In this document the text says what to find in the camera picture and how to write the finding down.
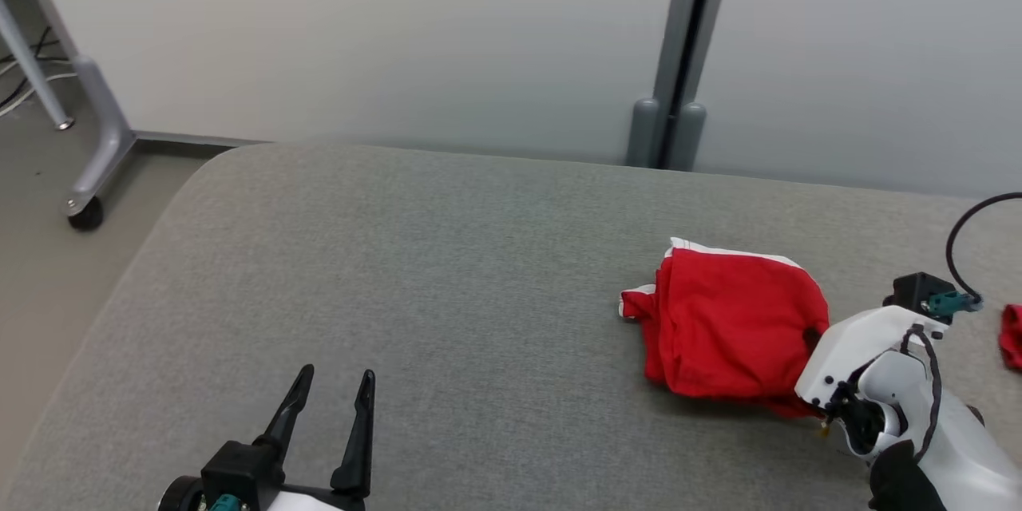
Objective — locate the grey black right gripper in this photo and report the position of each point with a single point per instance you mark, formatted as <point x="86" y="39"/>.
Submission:
<point x="886" y="391"/>

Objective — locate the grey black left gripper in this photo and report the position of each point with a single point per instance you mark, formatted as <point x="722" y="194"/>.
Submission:
<point x="180" y="495"/>

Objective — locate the red shirt white collar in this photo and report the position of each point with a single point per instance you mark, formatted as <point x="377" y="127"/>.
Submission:
<point x="1012" y="335"/>

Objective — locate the red shorts white stripes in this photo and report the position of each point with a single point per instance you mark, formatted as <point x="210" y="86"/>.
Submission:
<point x="718" y="327"/>

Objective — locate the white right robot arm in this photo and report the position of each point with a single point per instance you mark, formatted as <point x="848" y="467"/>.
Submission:
<point x="974" y="471"/>

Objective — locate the grey table leg with caster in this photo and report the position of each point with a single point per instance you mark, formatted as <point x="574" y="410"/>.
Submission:
<point x="104" y="136"/>

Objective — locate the thin grey metal leg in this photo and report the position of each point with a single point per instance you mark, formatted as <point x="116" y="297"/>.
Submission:
<point x="32" y="64"/>

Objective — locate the grey wall baseboard strip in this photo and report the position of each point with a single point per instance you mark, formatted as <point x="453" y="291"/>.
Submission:
<point x="200" y="139"/>

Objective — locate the grey cylindrical post foot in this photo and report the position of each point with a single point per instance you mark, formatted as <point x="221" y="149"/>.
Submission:
<point x="643" y="136"/>
<point x="687" y="140"/>

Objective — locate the grey metal partition post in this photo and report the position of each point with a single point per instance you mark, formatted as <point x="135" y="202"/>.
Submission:
<point x="691" y="16"/>

